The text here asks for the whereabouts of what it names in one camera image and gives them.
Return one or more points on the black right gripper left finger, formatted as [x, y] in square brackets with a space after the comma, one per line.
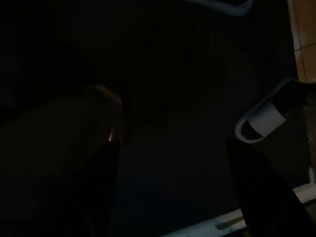
[105, 187]

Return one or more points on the person's foot in black sock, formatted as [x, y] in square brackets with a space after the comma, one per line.
[295, 96]

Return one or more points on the white plastic ledge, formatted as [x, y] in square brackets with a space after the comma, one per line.
[222, 222]

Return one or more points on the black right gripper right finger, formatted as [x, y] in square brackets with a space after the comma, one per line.
[261, 197]

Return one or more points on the white slide slipper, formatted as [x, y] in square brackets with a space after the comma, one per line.
[263, 116]

